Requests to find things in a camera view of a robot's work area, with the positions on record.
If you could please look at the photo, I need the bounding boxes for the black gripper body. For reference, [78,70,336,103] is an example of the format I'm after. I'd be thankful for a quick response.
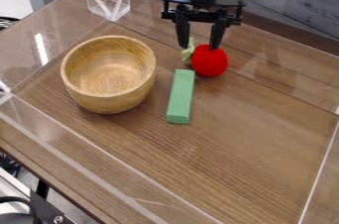
[161,0,245,26]

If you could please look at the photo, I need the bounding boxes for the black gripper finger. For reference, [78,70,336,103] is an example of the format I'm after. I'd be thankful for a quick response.
[209,20,228,50]
[176,14,190,49]

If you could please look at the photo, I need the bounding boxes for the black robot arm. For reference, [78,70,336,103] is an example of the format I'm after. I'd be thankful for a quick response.
[161,0,245,51]

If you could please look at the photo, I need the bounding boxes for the red knitted fruit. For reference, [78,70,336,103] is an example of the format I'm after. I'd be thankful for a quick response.
[181,38,229,77]

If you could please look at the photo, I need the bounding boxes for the wooden bowl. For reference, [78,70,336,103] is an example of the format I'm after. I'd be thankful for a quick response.
[59,35,156,114]

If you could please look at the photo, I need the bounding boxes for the green rectangular block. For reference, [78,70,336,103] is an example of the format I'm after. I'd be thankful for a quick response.
[165,69,194,124]

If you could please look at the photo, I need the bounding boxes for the clear acrylic corner bracket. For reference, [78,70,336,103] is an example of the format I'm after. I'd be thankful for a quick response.
[85,0,130,22]

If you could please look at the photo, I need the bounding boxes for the clear acrylic enclosure wall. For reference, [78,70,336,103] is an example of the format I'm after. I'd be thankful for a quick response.
[0,0,339,224]

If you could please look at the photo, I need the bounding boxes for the black clamp with cable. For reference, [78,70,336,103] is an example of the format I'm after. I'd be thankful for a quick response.
[0,192,78,224]

